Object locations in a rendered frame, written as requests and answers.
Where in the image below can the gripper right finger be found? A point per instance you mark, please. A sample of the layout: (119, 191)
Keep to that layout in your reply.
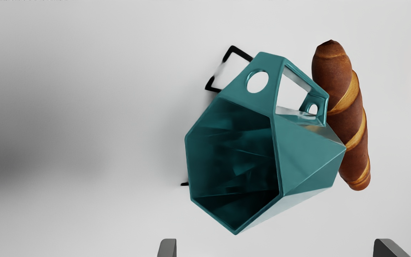
(387, 250)

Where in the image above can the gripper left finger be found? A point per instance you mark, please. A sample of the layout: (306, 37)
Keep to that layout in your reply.
(167, 249)

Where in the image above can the teal faceted mug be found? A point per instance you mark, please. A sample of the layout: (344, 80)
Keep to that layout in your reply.
(298, 160)

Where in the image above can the brown baguette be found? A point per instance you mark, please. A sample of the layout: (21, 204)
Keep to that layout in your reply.
(337, 78)

